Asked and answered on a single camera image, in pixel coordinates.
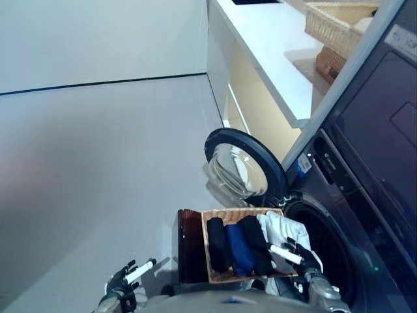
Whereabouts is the dark stacked dryer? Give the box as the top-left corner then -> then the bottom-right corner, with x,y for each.
321,0 -> 417,248

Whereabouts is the grey robot torso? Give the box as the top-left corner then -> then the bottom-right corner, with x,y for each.
136,286 -> 313,313

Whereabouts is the white garment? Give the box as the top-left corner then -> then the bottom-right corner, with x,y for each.
256,210 -> 310,273

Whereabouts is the white enclosure post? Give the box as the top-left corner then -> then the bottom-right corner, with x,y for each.
281,0 -> 407,170

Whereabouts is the black garment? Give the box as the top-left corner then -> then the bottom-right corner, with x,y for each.
207,217 -> 234,272
237,215 -> 276,276

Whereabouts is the pale wicker basket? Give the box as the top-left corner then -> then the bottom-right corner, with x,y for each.
304,1 -> 382,59

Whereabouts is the white counter cabinet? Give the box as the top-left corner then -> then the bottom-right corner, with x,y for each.
207,0 -> 322,157

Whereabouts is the glossy brown stool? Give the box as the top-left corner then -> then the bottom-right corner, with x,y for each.
177,208 -> 209,284

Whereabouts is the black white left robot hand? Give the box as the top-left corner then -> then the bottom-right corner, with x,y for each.
104,257 -> 157,299

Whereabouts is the small brown wicker basket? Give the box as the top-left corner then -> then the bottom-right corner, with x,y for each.
315,45 -> 348,85

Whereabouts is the blue garment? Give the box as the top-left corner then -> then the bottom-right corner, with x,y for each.
225,224 -> 255,275

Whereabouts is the round glass washer door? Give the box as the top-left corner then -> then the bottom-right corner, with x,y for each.
202,127 -> 288,206

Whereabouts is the dark front-load washing machine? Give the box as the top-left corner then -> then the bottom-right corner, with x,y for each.
276,128 -> 417,313

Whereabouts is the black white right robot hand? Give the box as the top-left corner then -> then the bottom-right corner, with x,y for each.
269,237 -> 323,278

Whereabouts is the rectangular wicker laundry basket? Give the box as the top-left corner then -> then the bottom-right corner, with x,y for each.
201,207 -> 299,284

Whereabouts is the blue white label sticker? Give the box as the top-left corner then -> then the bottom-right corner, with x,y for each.
295,153 -> 313,175

